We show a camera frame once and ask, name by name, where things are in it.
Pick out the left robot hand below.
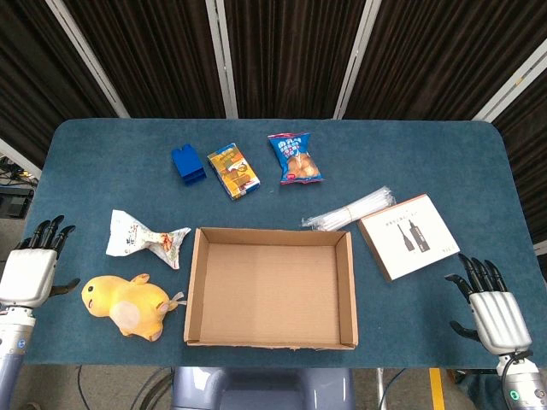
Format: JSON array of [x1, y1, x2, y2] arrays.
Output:
[[0, 214, 81, 309]]

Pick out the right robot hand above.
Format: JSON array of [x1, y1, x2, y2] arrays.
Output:
[[444, 253, 534, 356]]

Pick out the yellow plush duck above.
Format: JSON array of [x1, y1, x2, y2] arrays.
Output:
[[80, 273, 188, 343]]

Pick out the white snack packet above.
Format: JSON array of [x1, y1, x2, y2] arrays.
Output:
[[105, 208, 192, 271]]

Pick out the white product box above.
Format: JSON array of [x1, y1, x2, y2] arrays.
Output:
[[356, 194, 462, 282]]

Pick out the blue plastic building block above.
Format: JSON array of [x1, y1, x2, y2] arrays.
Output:
[[171, 145, 208, 187]]

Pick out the yellow snack carton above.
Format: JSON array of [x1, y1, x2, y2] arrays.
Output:
[[207, 143, 262, 201]]

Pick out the open cardboard box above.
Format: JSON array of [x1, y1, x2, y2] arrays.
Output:
[[183, 226, 359, 351]]

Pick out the blue snack bag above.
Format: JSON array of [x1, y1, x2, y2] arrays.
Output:
[[267, 132, 325, 186]]

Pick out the black floor device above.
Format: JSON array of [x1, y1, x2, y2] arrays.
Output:
[[0, 187, 35, 220]]

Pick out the blue felt table cloth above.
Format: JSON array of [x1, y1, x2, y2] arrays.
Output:
[[0, 118, 547, 369]]

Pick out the metal table leg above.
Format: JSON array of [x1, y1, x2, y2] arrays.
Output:
[[374, 367, 385, 410]]

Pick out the bundle of clear straws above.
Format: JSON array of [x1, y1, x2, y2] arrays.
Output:
[[301, 184, 397, 232]]

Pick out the grey-blue robot torso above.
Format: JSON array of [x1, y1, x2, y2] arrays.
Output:
[[170, 366, 356, 410]]

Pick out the white partition post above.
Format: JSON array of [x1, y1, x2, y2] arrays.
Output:
[[44, 0, 131, 119], [332, 0, 383, 120], [204, 0, 239, 120], [472, 40, 547, 123], [0, 137, 43, 180]]

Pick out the grey floor cables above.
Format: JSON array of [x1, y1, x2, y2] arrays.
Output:
[[127, 366, 175, 410]]

